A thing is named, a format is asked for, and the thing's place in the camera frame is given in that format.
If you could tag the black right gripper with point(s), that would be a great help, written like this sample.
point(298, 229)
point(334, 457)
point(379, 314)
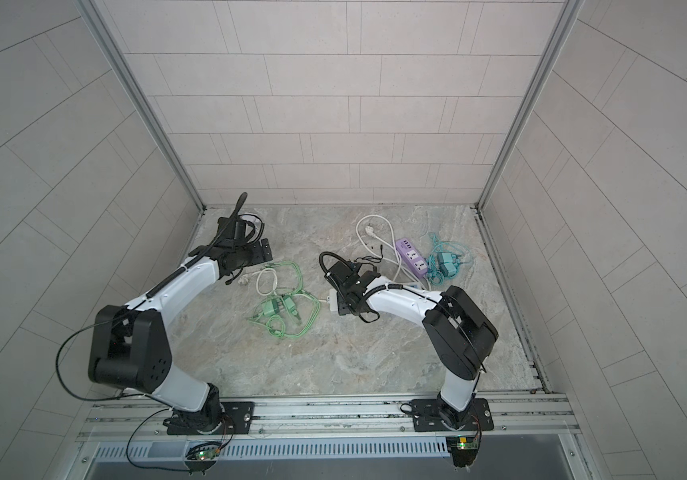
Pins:
point(342, 304)

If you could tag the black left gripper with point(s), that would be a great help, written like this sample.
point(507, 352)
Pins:
point(258, 256)

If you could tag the white multicolour power strip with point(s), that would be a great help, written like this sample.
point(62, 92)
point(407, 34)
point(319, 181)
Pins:
point(334, 303)

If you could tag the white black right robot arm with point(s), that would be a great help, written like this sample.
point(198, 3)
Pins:
point(462, 335)

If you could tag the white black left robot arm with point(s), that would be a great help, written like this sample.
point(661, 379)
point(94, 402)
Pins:
point(130, 344)

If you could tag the light green charger block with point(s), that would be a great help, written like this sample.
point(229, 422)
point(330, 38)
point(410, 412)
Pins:
point(291, 306)

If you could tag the purple power strip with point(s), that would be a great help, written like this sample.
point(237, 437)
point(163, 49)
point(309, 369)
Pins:
point(412, 258)

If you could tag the light green cube charger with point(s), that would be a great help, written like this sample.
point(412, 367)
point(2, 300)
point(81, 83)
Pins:
point(270, 308)

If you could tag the teal charger lower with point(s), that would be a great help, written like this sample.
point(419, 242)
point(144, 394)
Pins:
point(448, 270)

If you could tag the teal charger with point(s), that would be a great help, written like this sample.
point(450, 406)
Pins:
point(448, 270)
point(448, 257)

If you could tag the teal charger upper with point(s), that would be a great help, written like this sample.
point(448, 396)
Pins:
point(448, 257)

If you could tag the right circuit board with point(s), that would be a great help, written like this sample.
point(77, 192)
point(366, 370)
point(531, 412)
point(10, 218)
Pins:
point(463, 450)

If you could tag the circuit board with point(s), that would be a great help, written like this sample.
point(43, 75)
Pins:
point(204, 452)
point(463, 450)

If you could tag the left circuit board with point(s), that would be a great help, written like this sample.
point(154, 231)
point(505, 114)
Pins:
point(204, 452)

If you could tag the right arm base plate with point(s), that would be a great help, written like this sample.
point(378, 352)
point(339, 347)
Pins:
point(435, 415)

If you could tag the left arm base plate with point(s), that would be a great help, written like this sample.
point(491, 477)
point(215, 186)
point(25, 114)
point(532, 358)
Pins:
point(235, 418)

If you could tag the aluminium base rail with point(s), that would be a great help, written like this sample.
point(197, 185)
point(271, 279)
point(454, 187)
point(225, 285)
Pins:
point(375, 415)

